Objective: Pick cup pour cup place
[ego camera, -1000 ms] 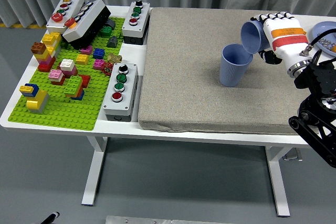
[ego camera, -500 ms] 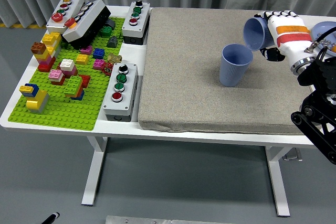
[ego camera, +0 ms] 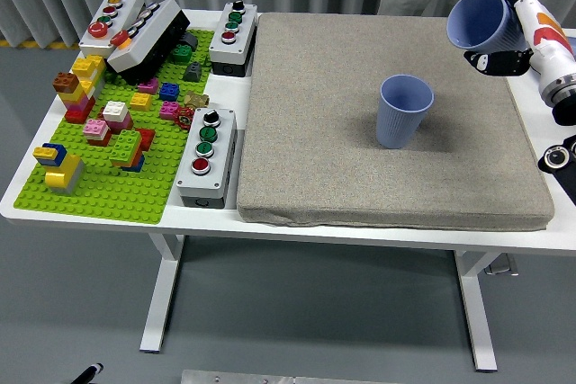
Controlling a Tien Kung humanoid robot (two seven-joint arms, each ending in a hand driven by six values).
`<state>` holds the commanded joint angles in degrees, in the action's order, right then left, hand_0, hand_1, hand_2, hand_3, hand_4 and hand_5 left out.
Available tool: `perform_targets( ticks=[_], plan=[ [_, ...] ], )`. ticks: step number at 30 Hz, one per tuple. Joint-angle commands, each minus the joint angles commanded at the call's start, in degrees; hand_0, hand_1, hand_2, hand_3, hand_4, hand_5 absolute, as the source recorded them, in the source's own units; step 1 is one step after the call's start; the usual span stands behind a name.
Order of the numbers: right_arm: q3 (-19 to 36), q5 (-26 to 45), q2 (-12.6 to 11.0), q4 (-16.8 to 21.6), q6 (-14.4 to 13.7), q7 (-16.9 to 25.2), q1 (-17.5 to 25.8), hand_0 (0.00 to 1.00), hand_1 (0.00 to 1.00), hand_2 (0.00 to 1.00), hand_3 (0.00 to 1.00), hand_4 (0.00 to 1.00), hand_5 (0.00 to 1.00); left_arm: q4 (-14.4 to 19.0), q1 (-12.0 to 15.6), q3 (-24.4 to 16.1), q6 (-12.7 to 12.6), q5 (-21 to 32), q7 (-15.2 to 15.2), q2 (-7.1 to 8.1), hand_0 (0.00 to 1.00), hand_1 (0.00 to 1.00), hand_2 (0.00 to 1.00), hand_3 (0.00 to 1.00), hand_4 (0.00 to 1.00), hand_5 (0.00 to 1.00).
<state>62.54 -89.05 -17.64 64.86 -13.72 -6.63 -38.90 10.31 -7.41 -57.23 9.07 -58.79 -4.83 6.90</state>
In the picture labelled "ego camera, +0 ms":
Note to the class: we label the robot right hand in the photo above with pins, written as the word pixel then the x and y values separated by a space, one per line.
pixel 549 56

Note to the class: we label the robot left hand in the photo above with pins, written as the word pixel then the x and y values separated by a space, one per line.
pixel 90 372

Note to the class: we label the blue ribbed plastic cup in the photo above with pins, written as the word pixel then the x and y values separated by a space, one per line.
pixel 398 127
pixel 479 20

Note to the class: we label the white table leg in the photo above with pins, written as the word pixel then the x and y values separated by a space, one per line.
pixel 162 294
pixel 479 321

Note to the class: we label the green studded building baseplate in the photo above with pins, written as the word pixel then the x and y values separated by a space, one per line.
pixel 112 195

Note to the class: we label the yellow blue grey brick stack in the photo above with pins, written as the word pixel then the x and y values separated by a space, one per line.
pixel 63 172

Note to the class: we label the grey table control box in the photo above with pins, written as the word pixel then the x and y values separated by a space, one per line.
pixel 499 268

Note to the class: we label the green orange blue brick stack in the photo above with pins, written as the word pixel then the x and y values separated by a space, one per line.
pixel 126 145

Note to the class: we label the red building brick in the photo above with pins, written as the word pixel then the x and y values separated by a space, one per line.
pixel 147 137

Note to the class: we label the pink white red brick stack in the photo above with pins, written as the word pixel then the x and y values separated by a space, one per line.
pixel 95 128

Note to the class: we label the grey-brown fabric mat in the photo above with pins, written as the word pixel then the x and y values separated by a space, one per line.
pixel 315 132

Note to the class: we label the large knob three-button control box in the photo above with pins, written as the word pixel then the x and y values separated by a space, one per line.
pixel 220 154

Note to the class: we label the brown yellow pink red brick stack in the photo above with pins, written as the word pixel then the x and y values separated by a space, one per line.
pixel 72 100

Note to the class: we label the hot pink building brick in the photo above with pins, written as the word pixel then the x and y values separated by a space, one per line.
pixel 170 110

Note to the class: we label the yellow building brick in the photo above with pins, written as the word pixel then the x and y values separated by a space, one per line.
pixel 141 101

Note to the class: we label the blue building brick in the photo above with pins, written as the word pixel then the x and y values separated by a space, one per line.
pixel 170 91

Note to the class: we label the purple-pink building brick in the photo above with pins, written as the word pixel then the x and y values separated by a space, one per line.
pixel 148 86

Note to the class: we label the brass valve red handwheel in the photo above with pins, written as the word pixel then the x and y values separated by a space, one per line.
pixel 195 100

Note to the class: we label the yellow white brick stack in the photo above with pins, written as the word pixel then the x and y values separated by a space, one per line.
pixel 87 67

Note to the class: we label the small knob three-button control box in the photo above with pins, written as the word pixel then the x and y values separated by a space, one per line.
pixel 243 38

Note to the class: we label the grey slope brick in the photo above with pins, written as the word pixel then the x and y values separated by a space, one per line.
pixel 193 73

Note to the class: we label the green building brick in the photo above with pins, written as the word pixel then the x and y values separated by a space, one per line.
pixel 182 53

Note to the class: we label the tilted white black button box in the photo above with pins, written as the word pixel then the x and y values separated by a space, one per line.
pixel 148 38

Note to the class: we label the dark grey arch brick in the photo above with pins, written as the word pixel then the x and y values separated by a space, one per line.
pixel 191 41

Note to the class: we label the five-button control box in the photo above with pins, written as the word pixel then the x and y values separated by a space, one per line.
pixel 123 8

